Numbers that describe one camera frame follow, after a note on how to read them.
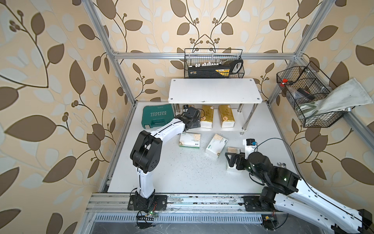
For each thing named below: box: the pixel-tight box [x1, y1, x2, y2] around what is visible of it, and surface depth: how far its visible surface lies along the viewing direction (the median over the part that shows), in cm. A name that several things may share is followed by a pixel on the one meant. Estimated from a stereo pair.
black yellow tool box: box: [187, 59, 244, 78], surface depth 84 cm
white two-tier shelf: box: [168, 78, 263, 135], surface depth 81 cm
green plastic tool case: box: [141, 103, 175, 129], surface depth 110 cm
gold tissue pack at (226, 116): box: [218, 104, 236, 128], surface depth 98 cm
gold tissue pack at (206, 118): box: [200, 104, 215, 129], surface depth 97 cm
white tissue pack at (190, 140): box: [179, 132, 201, 149], surface depth 95 cm
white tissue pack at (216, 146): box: [205, 133, 228, 159], surface depth 93 cm
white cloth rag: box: [299, 77, 374, 117], surface depth 61 cm
